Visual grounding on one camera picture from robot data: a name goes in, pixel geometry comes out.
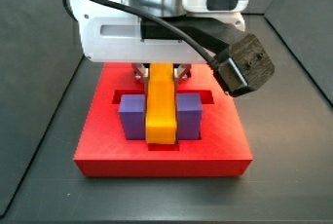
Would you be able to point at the red slotted board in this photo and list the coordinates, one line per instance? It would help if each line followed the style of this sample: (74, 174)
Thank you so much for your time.
(106, 154)

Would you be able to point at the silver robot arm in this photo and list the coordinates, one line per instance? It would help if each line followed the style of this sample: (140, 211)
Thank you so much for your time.
(225, 10)

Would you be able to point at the purple U-shaped block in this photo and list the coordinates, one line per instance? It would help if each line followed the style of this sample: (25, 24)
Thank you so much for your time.
(189, 116)

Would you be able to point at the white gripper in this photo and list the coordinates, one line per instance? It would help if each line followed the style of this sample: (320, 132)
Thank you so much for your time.
(115, 36)

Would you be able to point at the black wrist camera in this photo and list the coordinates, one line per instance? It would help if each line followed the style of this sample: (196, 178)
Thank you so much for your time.
(232, 52)

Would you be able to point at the yellow bar block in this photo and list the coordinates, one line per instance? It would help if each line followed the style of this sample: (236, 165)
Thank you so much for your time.
(161, 121)

